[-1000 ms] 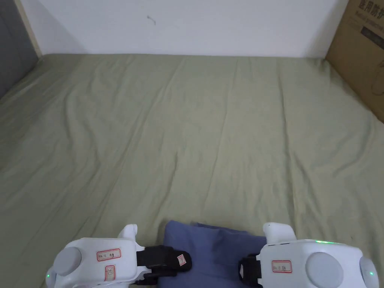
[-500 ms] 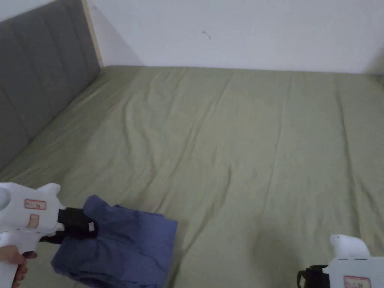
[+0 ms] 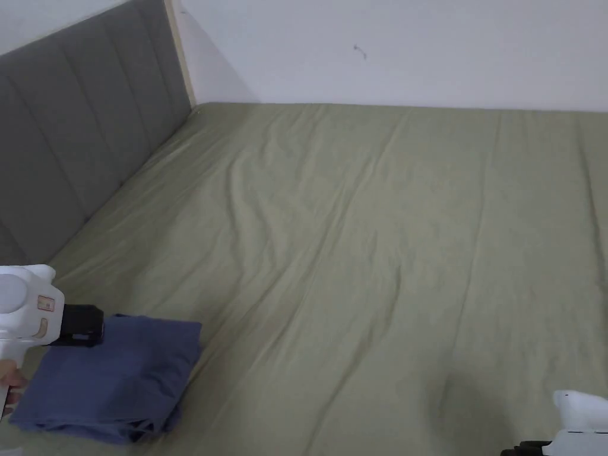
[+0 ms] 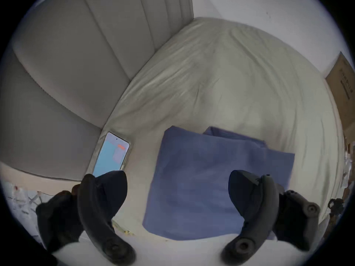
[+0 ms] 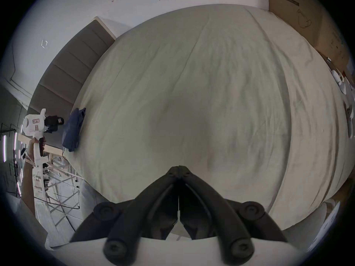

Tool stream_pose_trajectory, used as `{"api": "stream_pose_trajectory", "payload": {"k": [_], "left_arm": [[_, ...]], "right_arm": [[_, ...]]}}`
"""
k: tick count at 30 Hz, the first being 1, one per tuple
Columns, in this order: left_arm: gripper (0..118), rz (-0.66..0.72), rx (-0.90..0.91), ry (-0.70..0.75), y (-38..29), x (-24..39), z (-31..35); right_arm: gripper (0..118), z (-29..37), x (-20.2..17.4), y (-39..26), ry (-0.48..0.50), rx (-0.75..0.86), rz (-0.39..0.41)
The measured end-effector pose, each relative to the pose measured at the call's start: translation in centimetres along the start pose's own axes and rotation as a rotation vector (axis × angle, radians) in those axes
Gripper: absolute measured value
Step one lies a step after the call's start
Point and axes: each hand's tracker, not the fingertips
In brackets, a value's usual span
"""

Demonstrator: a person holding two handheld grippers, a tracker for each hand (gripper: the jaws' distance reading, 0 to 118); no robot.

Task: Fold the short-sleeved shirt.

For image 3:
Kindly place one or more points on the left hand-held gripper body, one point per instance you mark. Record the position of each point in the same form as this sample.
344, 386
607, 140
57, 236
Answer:
23, 304

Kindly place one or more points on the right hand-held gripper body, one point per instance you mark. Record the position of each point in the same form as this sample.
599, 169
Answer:
580, 418

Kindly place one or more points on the person's left hand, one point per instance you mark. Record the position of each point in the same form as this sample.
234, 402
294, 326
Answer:
8, 374

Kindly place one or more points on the folded dark blue garment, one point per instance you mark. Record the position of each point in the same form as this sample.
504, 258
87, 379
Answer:
114, 375

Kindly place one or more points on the grey padded headboard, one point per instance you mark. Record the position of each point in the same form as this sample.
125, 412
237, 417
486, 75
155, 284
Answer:
80, 118

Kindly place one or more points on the bed with pale green sheet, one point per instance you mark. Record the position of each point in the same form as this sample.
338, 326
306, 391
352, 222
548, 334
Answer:
361, 266

